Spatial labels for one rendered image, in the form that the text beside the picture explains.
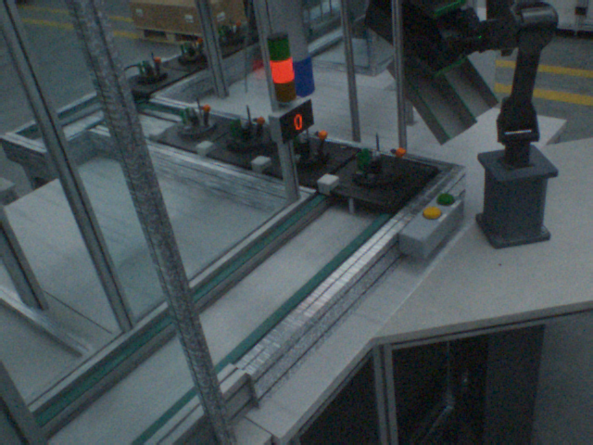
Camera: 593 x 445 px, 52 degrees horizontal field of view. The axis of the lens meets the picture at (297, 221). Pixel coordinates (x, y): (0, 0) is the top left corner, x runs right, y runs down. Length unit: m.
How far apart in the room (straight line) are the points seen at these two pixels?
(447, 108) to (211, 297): 0.90
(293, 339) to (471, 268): 0.51
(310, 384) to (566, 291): 0.62
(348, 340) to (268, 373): 0.22
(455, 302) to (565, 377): 1.11
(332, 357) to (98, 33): 0.85
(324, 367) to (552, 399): 1.26
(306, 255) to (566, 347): 1.36
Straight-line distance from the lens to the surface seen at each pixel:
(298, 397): 1.28
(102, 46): 0.77
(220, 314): 1.42
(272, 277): 1.48
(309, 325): 1.30
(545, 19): 1.37
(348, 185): 1.69
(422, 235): 1.49
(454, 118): 1.89
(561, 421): 2.37
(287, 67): 1.47
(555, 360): 2.56
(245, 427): 1.26
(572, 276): 1.56
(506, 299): 1.47
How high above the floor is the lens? 1.83
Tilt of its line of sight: 33 degrees down
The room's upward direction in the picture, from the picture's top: 9 degrees counter-clockwise
